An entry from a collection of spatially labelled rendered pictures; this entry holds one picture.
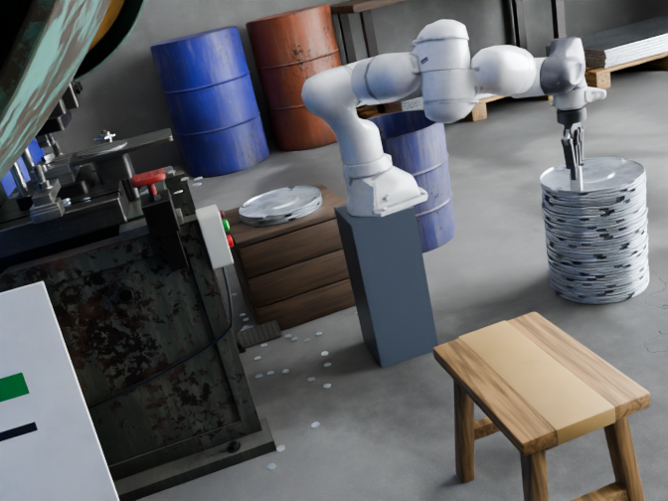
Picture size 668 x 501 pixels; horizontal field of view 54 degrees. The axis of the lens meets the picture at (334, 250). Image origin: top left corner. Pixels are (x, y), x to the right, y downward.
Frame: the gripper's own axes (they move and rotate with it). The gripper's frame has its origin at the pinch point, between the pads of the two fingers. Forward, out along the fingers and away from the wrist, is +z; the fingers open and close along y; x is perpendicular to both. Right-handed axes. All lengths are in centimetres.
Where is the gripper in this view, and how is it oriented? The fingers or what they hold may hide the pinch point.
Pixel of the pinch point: (576, 178)
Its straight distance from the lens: 198.6
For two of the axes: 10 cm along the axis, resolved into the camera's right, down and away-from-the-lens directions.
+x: 7.9, 0.7, -6.0
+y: -5.7, 4.2, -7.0
